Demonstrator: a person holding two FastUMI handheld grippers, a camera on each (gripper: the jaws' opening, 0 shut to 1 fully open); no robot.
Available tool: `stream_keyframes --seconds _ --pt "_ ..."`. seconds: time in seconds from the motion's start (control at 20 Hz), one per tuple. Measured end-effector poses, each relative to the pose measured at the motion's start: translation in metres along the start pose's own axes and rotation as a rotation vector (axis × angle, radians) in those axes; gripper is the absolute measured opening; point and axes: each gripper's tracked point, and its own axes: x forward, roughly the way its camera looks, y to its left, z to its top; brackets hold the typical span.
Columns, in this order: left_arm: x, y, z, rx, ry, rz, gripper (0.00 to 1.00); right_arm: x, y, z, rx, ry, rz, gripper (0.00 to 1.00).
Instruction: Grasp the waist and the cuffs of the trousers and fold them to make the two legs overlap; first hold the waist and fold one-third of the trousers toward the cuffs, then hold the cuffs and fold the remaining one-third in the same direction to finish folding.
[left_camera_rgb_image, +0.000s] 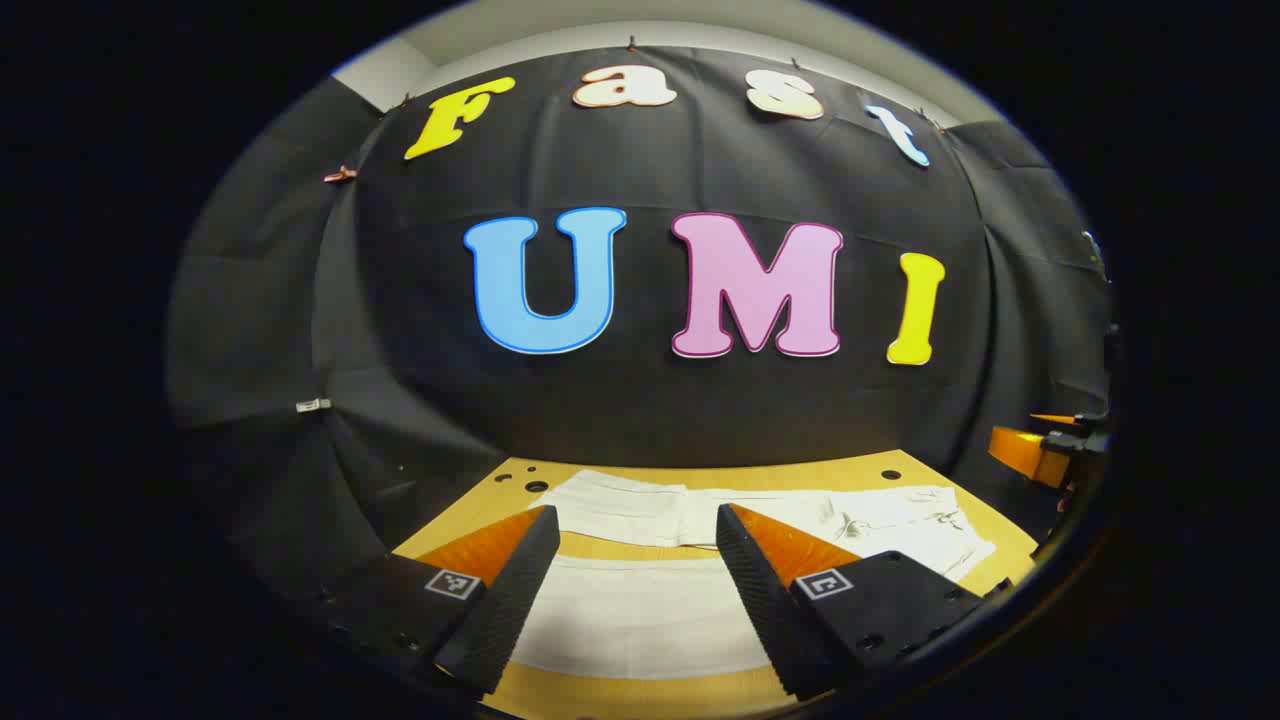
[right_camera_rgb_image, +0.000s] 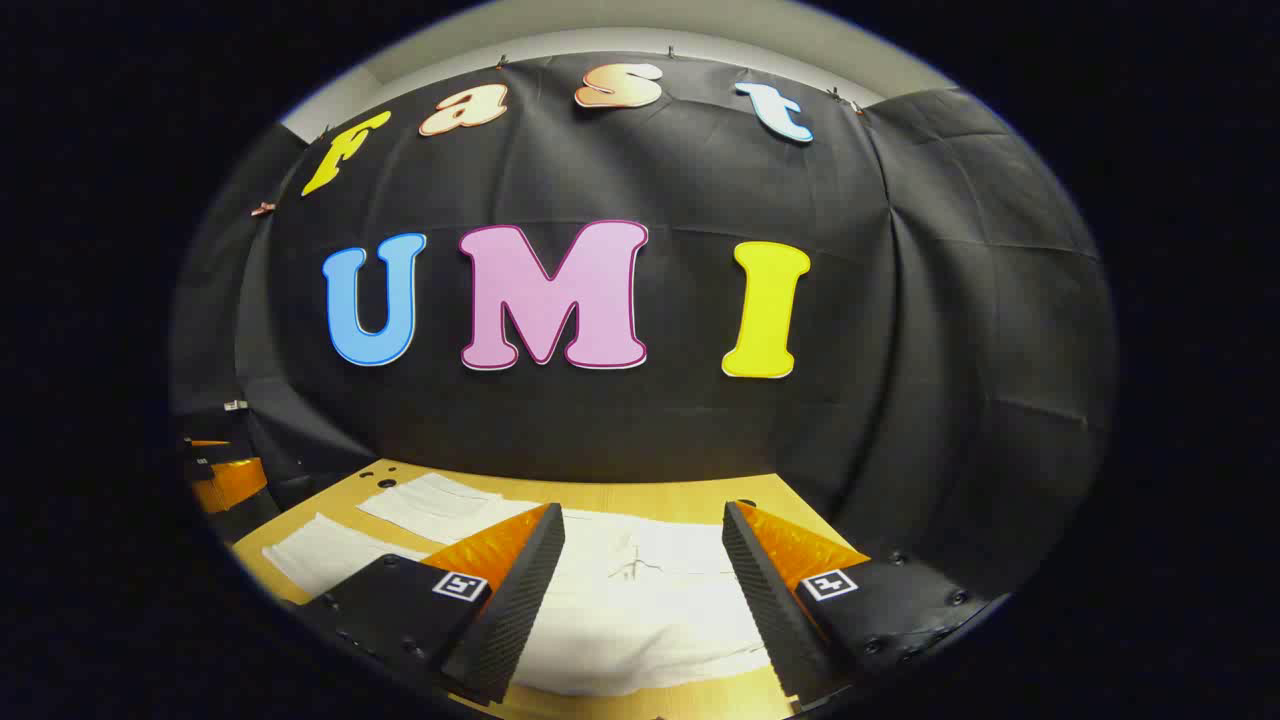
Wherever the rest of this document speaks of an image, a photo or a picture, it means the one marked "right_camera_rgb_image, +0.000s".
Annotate black backdrop cloth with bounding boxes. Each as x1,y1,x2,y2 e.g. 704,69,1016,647
170,50,1116,601

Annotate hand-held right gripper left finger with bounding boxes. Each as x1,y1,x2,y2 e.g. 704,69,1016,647
290,503,566,706

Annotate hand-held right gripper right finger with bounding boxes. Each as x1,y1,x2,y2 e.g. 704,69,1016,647
722,500,1001,701

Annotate white jeans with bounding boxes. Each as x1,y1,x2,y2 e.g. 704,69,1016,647
262,472,801,698

